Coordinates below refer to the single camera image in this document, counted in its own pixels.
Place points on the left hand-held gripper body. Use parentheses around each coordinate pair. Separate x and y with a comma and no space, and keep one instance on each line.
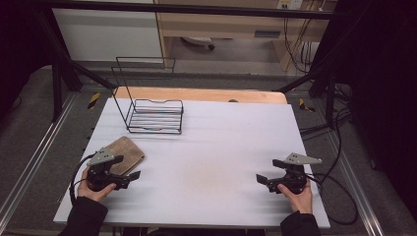
(100,157)

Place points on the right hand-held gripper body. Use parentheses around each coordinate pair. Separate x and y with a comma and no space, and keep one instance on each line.
(295,177)

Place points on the person's right hand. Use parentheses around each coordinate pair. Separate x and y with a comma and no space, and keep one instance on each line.
(303,201)

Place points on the person's left hand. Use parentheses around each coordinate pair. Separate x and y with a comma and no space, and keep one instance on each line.
(91,195)

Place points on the yellow black hazard tape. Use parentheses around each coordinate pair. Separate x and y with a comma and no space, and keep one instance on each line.
(305,105)
(94,100)

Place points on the black curtain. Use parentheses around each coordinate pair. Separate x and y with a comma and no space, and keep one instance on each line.
(383,98)
(16,49)

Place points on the white cabinet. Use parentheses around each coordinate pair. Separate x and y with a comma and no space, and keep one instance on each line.
(105,36)

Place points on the office chair base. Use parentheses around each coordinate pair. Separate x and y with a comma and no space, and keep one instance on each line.
(198,41)

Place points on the light wooden desk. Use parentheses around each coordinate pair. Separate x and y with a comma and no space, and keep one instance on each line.
(229,26)

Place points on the aluminium floor rail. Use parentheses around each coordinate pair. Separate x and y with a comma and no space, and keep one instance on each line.
(36,154)
(357,193)

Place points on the white wall power outlet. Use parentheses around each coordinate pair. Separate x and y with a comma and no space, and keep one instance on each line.
(290,4)

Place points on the black metal frame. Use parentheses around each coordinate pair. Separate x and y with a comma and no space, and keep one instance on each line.
(196,9)

